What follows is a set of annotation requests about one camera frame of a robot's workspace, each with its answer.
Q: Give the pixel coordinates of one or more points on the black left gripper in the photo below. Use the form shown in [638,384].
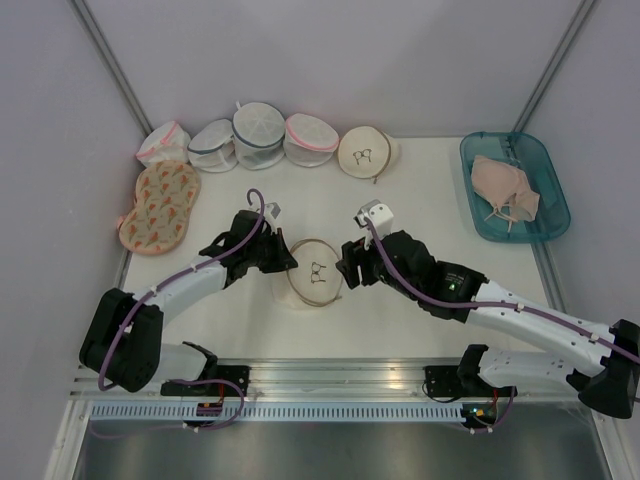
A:
[283,260]

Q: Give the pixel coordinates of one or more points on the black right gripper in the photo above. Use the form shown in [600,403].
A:
[353,254]

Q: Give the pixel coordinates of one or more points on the beige round glasses laundry bag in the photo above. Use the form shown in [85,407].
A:
[315,283]

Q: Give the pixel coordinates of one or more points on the pale pink bra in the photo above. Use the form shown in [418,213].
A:
[506,189]

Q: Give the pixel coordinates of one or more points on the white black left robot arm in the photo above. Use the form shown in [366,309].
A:
[124,344]

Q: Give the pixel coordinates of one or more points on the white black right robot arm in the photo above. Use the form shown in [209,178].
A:
[605,358]

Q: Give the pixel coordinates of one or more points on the white pink-zip mesh bag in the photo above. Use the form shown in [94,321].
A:
[309,141]

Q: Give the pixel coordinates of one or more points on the white blue-trim mesh bag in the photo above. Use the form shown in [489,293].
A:
[212,149]

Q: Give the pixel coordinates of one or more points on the beige round bag with glasses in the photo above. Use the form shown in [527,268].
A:
[367,153]

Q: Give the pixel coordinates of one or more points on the tall white blue-zip mesh bag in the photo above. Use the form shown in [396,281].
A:
[258,135]

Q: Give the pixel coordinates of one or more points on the floral peanut-shaped laundry bag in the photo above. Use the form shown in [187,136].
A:
[165,193]

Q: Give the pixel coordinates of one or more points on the white pink-trim mesh bag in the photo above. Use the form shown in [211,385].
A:
[167,142]

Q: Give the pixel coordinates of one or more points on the teal transparent plastic bin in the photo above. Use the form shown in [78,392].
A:
[528,154]

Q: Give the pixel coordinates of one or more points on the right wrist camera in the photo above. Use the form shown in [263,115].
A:
[374,216]

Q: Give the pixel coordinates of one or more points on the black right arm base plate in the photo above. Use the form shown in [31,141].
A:
[445,384]

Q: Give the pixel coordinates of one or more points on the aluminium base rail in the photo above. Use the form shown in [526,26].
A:
[538,377]

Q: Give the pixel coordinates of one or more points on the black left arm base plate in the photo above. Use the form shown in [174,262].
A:
[230,380]

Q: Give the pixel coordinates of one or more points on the white slotted cable duct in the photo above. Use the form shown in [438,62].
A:
[287,411]

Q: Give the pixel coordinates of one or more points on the right aluminium corner post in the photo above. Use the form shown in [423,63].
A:
[560,54]

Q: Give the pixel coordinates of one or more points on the aluminium corner post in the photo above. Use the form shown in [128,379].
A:
[100,43]
[560,54]

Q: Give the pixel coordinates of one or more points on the left aluminium corner post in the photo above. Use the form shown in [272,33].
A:
[100,43]

